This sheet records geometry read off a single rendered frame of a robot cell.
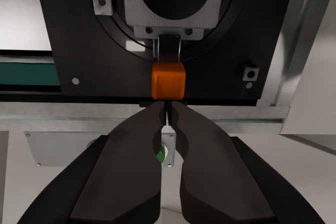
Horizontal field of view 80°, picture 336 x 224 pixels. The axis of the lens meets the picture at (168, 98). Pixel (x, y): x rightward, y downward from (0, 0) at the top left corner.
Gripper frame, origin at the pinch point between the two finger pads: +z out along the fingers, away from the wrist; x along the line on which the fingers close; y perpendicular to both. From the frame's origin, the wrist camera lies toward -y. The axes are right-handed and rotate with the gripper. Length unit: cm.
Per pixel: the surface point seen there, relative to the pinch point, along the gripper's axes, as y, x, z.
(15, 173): 31.0, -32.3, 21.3
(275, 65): 1.0, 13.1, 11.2
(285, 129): 17.9, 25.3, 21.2
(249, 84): 3.0, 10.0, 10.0
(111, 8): -4.9, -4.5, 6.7
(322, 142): 95, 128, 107
